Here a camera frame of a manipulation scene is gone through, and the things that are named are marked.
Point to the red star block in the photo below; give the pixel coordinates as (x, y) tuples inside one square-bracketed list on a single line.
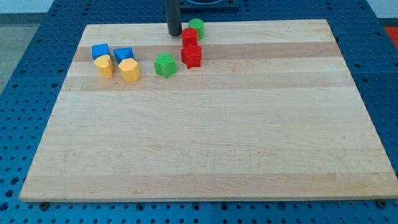
[(191, 56)]

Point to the green star block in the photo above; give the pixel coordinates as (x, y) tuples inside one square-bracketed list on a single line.
[(165, 65)]

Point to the light wooden board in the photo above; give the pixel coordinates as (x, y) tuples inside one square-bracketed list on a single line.
[(273, 113)]

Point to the red cylinder block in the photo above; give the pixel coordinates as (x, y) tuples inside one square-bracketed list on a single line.
[(189, 37)]

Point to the yellow hexagon block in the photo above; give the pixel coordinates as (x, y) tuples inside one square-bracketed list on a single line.
[(130, 70)]

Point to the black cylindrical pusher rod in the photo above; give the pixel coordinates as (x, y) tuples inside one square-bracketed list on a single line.
[(172, 11)]

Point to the green cylinder block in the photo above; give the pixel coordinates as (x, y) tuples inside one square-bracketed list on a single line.
[(199, 26)]

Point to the blue trapezoid block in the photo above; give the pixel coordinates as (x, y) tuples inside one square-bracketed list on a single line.
[(123, 53)]

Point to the yellow heart block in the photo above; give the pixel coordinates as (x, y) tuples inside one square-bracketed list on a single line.
[(104, 66)]

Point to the blue cube block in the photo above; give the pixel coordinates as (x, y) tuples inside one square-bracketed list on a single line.
[(99, 50)]

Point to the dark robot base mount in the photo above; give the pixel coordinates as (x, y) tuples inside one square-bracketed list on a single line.
[(208, 4)]

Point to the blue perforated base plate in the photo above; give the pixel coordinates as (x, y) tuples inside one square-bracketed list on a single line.
[(29, 96)]

